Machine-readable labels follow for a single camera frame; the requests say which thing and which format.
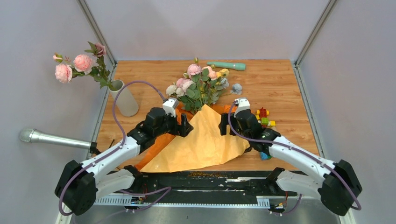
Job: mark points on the pile of coloured toy blocks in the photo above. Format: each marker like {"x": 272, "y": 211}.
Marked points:
{"x": 262, "y": 117}

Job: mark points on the flower bouquet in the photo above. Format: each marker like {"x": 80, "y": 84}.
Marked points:
{"x": 199, "y": 86}

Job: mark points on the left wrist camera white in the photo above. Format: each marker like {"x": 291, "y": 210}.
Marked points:
{"x": 170, "y": 106}

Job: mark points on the orange yellow wrapping paper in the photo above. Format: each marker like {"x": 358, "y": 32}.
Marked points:
{"x": 202, "y": 147}

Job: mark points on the silver microphone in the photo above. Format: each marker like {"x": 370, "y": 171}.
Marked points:
{"x": 31, "y": 135}

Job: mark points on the loose blue grey flower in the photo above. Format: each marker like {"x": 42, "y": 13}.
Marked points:
{"x": 236, "y": 89}

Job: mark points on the white ceramic vase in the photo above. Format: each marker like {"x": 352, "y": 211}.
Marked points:
{"x": 125, "y": 102}

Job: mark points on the small black tripod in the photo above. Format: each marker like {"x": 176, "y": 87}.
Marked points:
{"x": 96, "y": 151}

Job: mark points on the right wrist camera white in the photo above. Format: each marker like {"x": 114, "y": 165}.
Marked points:
{"x": 242, "y": 104}

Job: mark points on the scattered brown pellets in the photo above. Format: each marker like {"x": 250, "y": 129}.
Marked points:
{"x": 205, "y": 174}

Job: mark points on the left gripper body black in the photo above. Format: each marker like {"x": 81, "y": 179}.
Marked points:
{"x": 170, "y": 125}

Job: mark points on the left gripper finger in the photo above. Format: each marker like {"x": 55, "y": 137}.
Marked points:
{"x": 184, "y": 130}
{"x": 184, "y": 121}

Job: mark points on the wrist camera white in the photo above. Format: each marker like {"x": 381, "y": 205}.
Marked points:
{"x": 170, "y": 106}
{"x": 242, "y": 104}

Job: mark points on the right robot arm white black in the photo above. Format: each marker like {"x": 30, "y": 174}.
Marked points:
{"x": 335, "y": 184}

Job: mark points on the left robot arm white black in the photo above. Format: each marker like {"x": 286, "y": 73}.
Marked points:
{"x": 81, "y": 183}

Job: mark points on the teal handheld tool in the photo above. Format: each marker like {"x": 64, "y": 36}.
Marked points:
{"x": 227, "y": 65}

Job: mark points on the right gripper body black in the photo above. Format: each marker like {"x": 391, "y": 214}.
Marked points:
{"x": 236, "y": 128}

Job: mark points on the pink flowers in vase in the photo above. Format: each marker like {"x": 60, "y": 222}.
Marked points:
{"x": 89, "y": 64}

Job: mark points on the blue green toy block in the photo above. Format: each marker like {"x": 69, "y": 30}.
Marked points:
{"x": 264, "y": 156}

